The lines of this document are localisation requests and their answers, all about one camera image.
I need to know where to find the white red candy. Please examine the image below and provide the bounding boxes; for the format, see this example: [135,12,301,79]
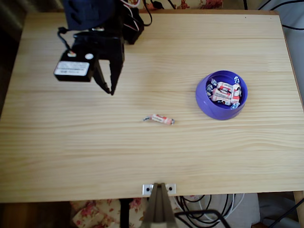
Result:
[210,79,234,94]
[142,114,177,126]
[206,85,233,101]
[231,76,242,103]
[215,98,239,110]

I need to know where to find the purple plastic bowl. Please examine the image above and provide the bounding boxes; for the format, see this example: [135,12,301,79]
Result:
[195,69,249,121]

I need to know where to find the floral cloth behind table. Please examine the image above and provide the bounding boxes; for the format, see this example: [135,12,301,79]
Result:
[140,0,224,10]

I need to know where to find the floral cloth under table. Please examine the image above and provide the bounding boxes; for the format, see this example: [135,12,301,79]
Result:
[70,199,182,228]

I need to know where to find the wooden table leg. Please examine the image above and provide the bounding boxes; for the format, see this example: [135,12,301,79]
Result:
[293,190,304,228]

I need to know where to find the red white servo wires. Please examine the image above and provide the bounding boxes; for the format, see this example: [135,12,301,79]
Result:
[122,0,141,32]

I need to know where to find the black cable behind arm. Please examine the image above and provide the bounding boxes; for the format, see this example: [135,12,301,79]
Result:
[142,0,165,27]

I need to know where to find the silver metal bracket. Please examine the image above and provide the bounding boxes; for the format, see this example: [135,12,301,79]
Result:
[142,183,177,196]

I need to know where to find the black post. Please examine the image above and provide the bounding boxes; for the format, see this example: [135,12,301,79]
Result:
[119,198,131,228]

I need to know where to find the beige camera stand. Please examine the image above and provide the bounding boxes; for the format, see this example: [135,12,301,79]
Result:
[140,182,178,228]

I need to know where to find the black looped cable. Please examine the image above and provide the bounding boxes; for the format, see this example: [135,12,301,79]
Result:
[177,194,236,224]

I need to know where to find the white cable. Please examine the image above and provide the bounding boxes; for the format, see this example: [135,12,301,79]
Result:
[174,193,246,222]

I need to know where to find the black cable beside table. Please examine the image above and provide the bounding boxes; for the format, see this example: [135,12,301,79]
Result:
[281,23,304,31]

